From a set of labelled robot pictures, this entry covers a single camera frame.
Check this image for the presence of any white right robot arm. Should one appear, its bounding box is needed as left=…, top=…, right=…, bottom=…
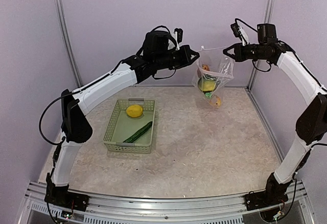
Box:
left=223, top=22, right=326, bottom=206

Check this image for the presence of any right aluminium frame post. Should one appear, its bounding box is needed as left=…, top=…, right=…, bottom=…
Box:
left=247, top=0, right=275, bottom=92

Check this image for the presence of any dark green cucumber toy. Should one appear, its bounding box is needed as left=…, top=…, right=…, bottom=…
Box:
left=123, top=121, right=153, bottom=143

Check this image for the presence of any beige perforated plastic basket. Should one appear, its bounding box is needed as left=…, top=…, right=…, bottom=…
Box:
left=102, top=98, right=156, bottom=154

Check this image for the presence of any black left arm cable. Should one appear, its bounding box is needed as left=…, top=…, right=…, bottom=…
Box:
left=38, top=95, right=79, bottom=146

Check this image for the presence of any green bok choy toy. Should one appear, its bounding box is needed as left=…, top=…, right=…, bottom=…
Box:
left=197, top=76, right=220, bottom=99

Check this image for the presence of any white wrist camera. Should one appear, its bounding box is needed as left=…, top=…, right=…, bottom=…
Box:
left=172, top=28, right=183, bottom=51
left=230, top=22, right=250, bottom=46

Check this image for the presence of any aluminium frame post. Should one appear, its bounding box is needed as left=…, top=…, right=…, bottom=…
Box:
left=247, top=0, right=275, bottom=92
left=54, top=0, right=83, bottom=87

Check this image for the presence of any yellow lemon toy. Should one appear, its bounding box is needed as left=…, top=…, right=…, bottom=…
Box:
left=126, top=105, right=144, bottom=118
left=197, top=78, right=216, bottom=92

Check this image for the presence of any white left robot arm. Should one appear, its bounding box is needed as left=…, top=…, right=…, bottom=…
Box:
left=46, top=29, right=200, bottom=206

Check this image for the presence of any left aluminium frame post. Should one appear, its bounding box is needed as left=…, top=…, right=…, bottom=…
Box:
left=54, top=0, right=83, bottom=87

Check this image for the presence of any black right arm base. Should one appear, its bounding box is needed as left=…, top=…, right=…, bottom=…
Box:
left=244, top=174, right=292, bottom=211

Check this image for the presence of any black right camera cable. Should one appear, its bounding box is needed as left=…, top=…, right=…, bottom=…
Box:
left=234, top=18, right=259, bottom=33

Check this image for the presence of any brown round cake toy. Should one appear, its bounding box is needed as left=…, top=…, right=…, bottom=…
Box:
left=201, top=64, right=210, bottom=71

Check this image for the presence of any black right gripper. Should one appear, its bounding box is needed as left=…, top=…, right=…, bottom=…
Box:
left=224, top=42, right=270, bottom=62

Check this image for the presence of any yellow lemon toy front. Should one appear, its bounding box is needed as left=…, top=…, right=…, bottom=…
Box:
left=197, top=78, right=216, bottom=92

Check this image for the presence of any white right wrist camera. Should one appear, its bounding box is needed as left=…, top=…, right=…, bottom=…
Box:
left=230, top=22, right=250, bottom=46

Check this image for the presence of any front aluminium rail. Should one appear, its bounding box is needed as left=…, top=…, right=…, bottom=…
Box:
left=17, top=180, right=314, bottom=224

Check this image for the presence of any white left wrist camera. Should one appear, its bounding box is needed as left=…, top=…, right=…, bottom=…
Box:
left=172, top=28, right=183, bottom=51

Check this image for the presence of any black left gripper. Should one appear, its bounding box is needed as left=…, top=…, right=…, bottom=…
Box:
left=156, top=45, right=200, bottom=70

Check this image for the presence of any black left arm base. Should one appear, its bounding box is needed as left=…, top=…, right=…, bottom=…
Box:
left=44, top=184, right=89, bottom=212

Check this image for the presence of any yellow lemon toy back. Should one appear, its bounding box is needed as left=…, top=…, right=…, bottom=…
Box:
left=126, top=105, right=144, bottom=118

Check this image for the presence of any clear zip top bag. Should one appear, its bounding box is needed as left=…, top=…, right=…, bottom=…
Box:
left=192, top=46, right=235, bottom=105

